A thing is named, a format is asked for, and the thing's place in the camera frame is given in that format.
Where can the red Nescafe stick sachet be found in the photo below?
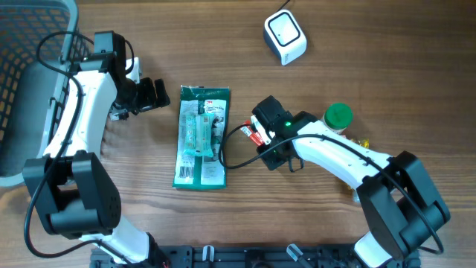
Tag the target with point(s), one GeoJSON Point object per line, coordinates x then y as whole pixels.
{"type": "Point", "coordinates": [252, 134]}

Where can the green 3M product package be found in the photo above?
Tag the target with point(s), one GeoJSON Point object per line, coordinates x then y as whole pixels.
{"type": "Point", "coordinates": [202, 173]}

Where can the mint green small packet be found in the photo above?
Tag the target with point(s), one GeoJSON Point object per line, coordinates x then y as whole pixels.
{"type": "Point", "coordinates": [198, 134]}

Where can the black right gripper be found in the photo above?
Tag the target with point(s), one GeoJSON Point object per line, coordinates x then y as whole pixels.
{"type": "Point", "coordinates": [271, 161]}

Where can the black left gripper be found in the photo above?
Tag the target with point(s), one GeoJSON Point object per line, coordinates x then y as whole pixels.
{"type": "Point", "coordinates": [148, 99]}

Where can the Knorr stock cube jar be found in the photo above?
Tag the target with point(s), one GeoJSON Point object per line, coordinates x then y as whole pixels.
{"type": "Point", "coordinates": [338, 117]}

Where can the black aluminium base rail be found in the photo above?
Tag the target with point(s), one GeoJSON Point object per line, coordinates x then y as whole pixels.
{"type": "Point", "coordinates": [328, 255]}

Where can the grey plastic shopping basket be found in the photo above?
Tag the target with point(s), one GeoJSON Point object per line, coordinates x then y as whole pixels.
{"type": "Point", "coordinates": [32, 96]}

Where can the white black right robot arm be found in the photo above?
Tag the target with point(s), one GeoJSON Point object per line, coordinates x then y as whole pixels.
{"type": "Point", "coordinates": [401, 204]}

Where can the white barcode scanner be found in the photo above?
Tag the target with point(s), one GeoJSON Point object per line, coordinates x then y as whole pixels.
{"type": "Point", "coordinates": [284, 36]}

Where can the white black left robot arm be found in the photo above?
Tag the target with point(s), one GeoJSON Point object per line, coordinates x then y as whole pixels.
{"type": "Point", "coordinates": [70, 190]}

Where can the yellow dish soap bottle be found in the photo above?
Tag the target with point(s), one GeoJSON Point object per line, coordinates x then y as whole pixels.
{"type": "Point", "coordinates": [364, 142]}

